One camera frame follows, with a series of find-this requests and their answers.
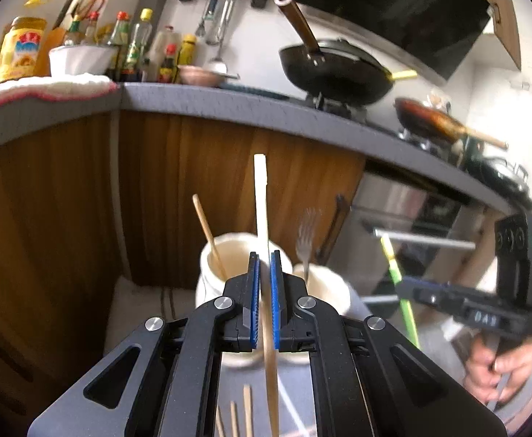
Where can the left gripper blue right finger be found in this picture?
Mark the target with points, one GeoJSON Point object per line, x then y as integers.
{"type": "Point", "coordinates": [278, 298]}

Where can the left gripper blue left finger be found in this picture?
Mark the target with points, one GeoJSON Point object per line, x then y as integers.
{"type": "Point", "coordinates": [250, 301]}

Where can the silver fork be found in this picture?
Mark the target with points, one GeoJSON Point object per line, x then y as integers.
{"type": "Point", "coordinates": [305, 237]}

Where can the wooden chopstick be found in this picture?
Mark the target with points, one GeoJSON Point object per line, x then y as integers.
{"type": "Point", "coordinates": [209, 236]}
{"type": "Point", "coordinates": [234, 419]}
{"type": "Point", "coordinates": [219, 423]}
{"type": "Point", "coordinates": [269, 352]}
{"type": "Point", "coordinates": [247, 406]}

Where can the person's right hand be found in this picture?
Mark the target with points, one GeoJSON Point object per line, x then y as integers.
{"type": "Point", "coordinates": [491, 377]}

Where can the cream floral ceramic utensil holder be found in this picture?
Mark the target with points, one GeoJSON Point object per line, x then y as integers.
{"type": "Point", "coordinates": [234, 250]}

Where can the stainless steel oven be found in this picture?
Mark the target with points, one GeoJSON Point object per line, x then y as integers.
{"type": "Point", "coordinates": [382, 203]}

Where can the grey plaid table cloth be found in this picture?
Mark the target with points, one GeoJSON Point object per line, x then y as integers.
{"type": "Point", "coordinates": [367, 378]}

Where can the pink small bowl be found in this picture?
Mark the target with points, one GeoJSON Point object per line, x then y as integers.
{"type": "Point", "coordinates": [198, 76]}

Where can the yellow mustard jar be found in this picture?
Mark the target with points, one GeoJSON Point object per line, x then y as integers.
{"type": "Point", "coordinates": [186, 53]}

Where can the white jug red cap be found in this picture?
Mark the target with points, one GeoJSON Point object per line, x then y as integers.
{"type": "Point", "coordinates": [156, 52]}

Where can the white red-edged cloth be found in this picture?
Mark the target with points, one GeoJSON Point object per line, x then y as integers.
{"type": "Point", "coordinates": [80, 87]}

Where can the red-cap sauce bottle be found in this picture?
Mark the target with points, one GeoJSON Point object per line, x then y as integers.
{"type": "Point", "coordinates": [119, 41]}

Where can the white bowl on counter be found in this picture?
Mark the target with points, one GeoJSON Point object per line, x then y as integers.
{"type": "Point", "coordinates": [80, 59]}

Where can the black range hood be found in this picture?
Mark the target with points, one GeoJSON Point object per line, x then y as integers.
{"type": "Point", "coordinates": [438, 34]}

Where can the yellow lidded jar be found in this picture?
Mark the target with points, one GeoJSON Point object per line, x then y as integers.
{"type": "Point", "coordinates": [20, 48]}

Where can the black wok with brown handle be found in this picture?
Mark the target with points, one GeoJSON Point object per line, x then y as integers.
{"type": "Point", "coordinates": [332, 69]}

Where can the brown frying pan wooden handle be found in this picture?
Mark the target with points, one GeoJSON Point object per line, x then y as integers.
{"type": "Point", "coordinates": [431, 123]}

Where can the yellow spatula handle in wok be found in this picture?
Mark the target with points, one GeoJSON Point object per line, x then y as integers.
{"type": "Point", "coordinates": [403, 75]}

